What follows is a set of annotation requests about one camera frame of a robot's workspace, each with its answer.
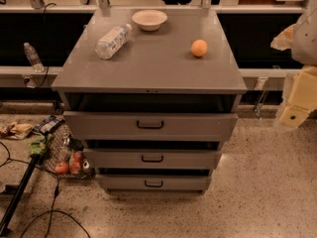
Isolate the blue chip bag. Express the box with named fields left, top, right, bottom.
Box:
left=33, top=115, right=63, bottom=135

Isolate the grey top drawer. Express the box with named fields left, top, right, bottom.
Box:
left=63, top=111, right=238, bottom=142

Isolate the green snack bag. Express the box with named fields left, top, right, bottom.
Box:
left=28, top=134, right=52, bottom=158

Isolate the yellow snack bag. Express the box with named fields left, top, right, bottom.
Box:
left=0, top=122, right=33, bottom=140

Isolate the grey bottom drawer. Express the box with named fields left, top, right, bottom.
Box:
left=96, top=175, right=211, bottom=191

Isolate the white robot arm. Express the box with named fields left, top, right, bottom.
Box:
left=270, top=0, right=317, bottom=128

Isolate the grey drawer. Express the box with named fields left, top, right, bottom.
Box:
left=84, top=149, right=221, bottom=170
left=63, top=111, right=238, bottom=142
left=96, top=175, right=211, bottom=191

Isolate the grey drawer cabinet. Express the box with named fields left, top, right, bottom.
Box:
left=51, top=7, right=248, bottom=194

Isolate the wire mesh basket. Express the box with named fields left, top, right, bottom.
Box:
left=44, top=124, right=95, bottom=179

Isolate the black metal pole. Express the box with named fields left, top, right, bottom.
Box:
left=0, top=156, right=40, bottom=238

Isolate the orange fruit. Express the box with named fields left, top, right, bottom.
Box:
left=190, top=40, right=208, bottom=58

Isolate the red apple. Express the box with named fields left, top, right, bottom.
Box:
left=54, top=162, right=69, bottom=175

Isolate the clear plastic water bottle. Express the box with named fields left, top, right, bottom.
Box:
left=95, top=24, right=132, bottom=60

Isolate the red snack can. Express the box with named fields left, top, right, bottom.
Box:
left=69, top=152, right=83, bottom=175

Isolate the black floor cable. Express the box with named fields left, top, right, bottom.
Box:
left=0, top=140, right=91, bottom=238

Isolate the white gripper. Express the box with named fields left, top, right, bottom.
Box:
left=270, top=24, right=317, bottom=129

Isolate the grey middle drawer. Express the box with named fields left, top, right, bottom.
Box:
left=84, top=149, right=221, bottom=170

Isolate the small upright water bottle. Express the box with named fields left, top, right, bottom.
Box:
left=24, top=43, right=45, bottom=73

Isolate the white ceramic bowl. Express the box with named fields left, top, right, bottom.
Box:
left=132, top=10, right=167, bottom=32

